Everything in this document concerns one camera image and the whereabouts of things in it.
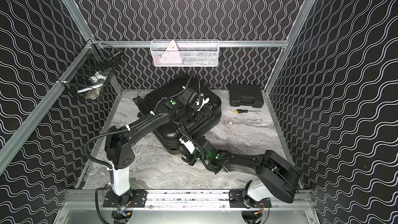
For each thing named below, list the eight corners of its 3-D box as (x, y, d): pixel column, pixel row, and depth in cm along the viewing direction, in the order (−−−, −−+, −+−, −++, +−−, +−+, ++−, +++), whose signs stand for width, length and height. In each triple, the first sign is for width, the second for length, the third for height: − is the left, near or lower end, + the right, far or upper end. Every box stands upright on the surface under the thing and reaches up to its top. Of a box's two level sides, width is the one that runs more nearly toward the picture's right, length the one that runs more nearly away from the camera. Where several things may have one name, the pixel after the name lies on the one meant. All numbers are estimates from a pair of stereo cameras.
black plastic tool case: (230, 107, 112) (231, 102, 107) (227, 87, 126) (228, 81, 121) (263, 107, 112) (266, 102, 107) (257, 87, 126) (259, 81, 121)
